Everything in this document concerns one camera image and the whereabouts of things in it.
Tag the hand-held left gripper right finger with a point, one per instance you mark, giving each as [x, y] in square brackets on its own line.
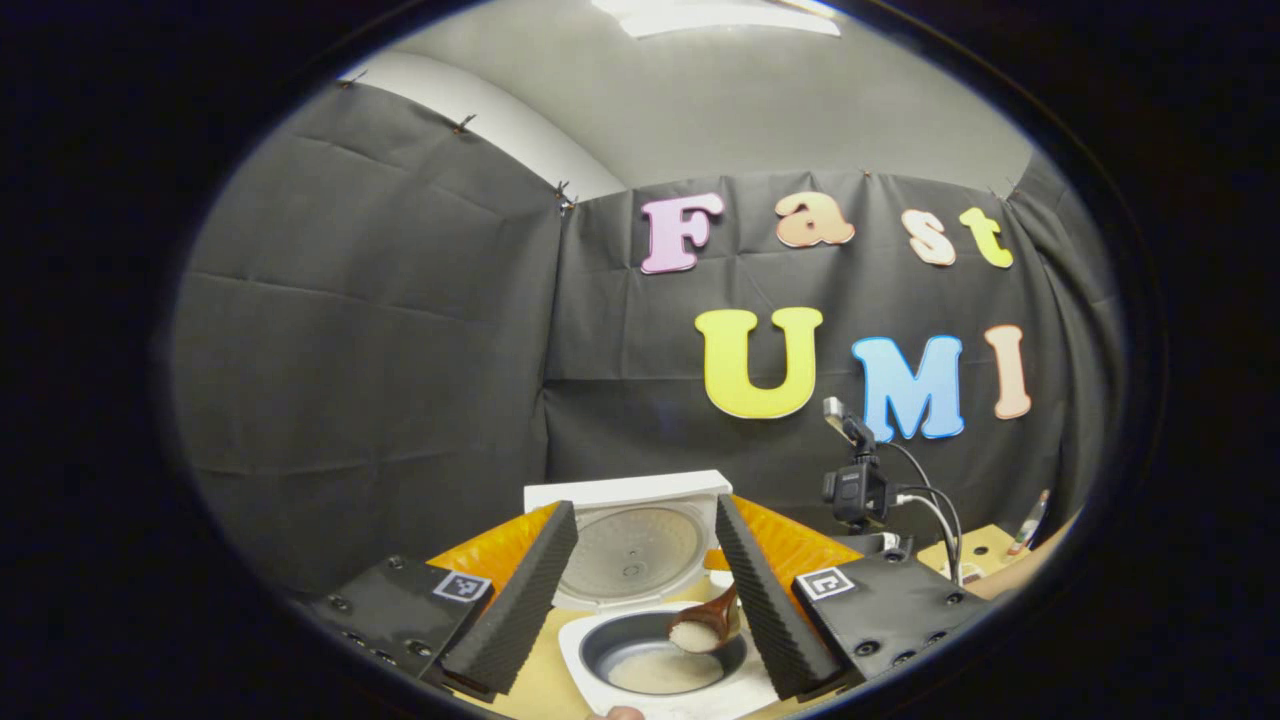
[770, 610]

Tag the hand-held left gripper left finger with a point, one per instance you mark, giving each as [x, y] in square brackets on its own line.
[520, 620]

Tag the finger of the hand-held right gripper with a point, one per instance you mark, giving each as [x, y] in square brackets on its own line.
[712, 560]

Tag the brown wooden spoon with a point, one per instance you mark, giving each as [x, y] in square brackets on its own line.
[715, 615]

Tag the white rice cooker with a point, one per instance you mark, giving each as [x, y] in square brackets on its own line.
[640, 545]

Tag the spoonful of white rice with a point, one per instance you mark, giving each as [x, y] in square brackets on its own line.
[690, 636]

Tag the white rice heap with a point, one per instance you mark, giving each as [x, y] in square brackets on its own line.
[665, 670]

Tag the clear bottle with red cap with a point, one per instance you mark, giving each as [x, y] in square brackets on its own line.
[1030, 522]

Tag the black backdrop cloth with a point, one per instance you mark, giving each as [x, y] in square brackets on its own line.
[380, 380]

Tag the long ceiling light panel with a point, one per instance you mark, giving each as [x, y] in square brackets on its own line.
[720, 18]

